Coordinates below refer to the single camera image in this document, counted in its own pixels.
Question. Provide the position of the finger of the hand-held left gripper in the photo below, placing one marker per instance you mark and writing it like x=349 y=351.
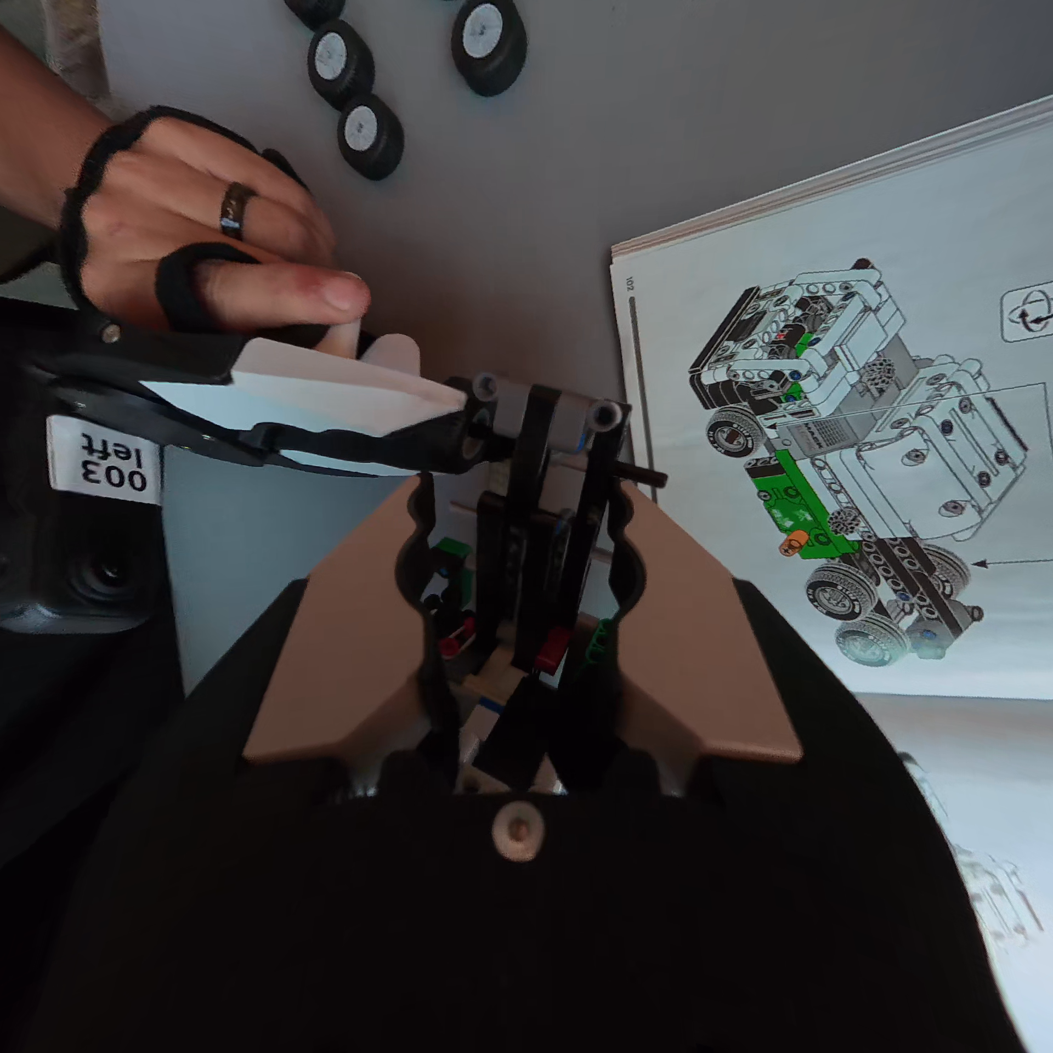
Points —
x=329 y=395
x=345 y=465

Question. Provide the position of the person's left hand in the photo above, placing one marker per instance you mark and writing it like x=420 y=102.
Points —
x=148 y=206

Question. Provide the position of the black toy wheel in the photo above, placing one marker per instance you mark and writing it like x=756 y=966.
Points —
x=366 y=136
x=485 y=41
x=337 y=62
x=317 y=10

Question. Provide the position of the white lego truck model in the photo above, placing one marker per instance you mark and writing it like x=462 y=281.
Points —
x=535 y=493

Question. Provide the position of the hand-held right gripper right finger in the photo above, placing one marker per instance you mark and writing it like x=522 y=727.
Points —
x=707 y=666

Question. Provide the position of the lego instruction booklet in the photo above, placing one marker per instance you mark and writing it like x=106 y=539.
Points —
x=905 y=247

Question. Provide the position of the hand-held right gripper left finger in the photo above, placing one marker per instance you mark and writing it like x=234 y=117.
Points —
x=345 y=658

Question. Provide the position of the person's left forearm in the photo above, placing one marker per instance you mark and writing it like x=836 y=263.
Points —
x=33 y=123

